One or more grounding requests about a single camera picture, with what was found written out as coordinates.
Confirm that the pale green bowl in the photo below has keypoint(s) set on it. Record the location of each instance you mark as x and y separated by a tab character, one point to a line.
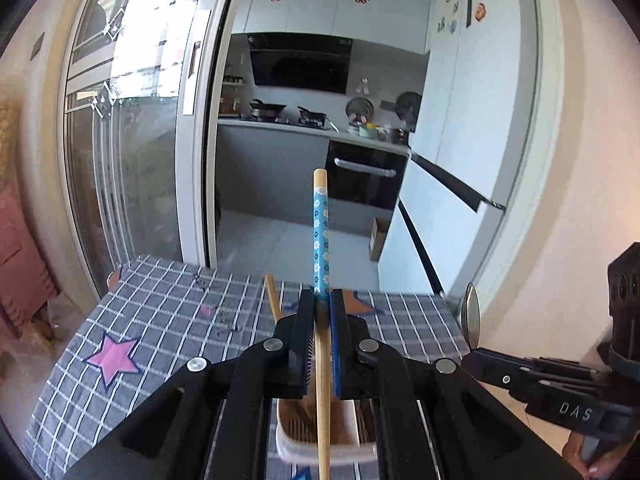
367	131

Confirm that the white refrigerator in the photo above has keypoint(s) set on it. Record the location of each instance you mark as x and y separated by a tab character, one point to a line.
475	110

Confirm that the grey kitchen base cabinet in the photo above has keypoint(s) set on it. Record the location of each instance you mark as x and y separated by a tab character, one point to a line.
270	170

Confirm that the steel cooking pot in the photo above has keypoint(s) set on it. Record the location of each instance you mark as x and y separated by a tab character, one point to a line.
395	134

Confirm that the dark wall switch plate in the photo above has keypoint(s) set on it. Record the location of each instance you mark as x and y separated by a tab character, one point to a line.
38	45

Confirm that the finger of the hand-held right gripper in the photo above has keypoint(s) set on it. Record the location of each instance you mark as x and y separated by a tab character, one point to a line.
570	367
495	372

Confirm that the grey checkered star tablecloth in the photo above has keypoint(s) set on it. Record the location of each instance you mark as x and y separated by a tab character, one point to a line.
165	310

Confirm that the black wok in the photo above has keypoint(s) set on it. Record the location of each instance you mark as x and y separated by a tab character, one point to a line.
265	110

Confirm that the black built-in oven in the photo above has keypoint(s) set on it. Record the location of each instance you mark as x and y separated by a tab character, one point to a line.
365	185

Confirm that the white upper kitchen cabinets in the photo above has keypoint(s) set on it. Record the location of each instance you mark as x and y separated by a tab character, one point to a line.
310	5

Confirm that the beige plastic utensil holder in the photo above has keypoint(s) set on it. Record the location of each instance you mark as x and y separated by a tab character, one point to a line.
345	452

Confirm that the cardboard box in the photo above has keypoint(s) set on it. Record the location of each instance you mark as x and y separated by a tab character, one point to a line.
380	240

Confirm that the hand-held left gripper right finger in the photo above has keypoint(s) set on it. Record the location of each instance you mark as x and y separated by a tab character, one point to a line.
337	350

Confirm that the black frying pan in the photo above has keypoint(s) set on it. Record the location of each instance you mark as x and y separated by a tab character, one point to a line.
312	117

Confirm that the blue patterned bamboo chopstick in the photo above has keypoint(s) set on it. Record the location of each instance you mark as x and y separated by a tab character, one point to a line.
320	230
272	297

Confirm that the black range hood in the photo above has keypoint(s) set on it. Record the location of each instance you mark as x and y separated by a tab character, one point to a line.
300	62

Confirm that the sliding glass door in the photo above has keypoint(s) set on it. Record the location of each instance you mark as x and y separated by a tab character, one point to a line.
140	160

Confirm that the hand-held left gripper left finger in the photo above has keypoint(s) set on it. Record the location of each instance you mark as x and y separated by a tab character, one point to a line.
300	350

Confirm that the person's right hand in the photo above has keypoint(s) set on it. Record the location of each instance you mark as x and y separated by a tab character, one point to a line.
600	465

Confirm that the stack of pink stools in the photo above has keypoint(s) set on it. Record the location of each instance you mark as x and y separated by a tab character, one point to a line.
20	260

